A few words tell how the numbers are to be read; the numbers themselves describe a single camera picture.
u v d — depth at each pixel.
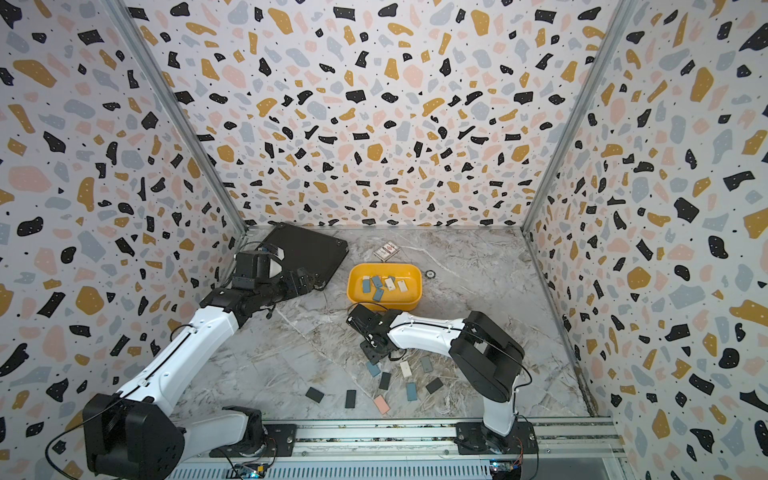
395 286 1.03
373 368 0.85
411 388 0.83
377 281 1.04
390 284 1.03
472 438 0.74
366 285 1.04
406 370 0.85
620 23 0.72
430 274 1.08
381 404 0.80
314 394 0.82
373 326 0.67
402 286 1.03
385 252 1.13
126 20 0.70
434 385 0.84
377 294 1.02
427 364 0.87
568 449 0.74
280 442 0.73
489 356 0.47
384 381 0.84
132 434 0.39
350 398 0.81
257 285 0.63
